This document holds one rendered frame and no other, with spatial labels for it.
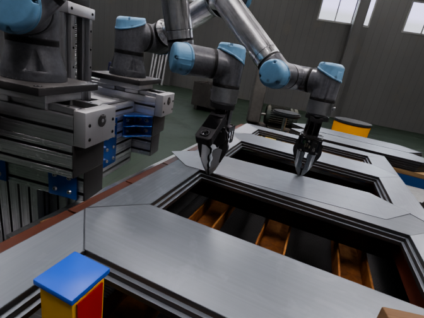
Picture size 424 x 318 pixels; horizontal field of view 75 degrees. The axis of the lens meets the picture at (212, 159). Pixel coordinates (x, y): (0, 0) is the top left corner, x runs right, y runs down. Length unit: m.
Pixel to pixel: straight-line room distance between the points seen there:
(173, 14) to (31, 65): 0.37
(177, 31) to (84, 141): 0.38
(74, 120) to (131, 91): 0.51
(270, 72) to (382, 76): 10.34
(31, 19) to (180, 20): 0.36
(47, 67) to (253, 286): 0.67
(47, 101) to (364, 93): 10.57
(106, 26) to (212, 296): 12.10
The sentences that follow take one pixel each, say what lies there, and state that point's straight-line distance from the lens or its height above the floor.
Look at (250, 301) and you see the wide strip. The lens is 0.45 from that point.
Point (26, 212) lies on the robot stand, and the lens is 1.27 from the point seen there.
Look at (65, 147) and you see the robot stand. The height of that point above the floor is 0.90.
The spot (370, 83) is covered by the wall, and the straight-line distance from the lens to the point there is 10.98.
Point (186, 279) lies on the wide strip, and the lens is 0.45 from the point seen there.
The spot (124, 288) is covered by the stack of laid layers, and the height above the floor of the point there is 0.82.
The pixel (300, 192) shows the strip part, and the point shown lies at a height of 0.84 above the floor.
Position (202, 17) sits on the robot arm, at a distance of 1.17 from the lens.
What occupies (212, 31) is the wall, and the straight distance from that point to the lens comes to 10.80.
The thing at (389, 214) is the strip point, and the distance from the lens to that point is 0.91.
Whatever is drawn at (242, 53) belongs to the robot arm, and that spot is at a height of 1.19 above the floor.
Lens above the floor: 1.16
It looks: 19 degrees down
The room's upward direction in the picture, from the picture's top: 10 degrees clockwise
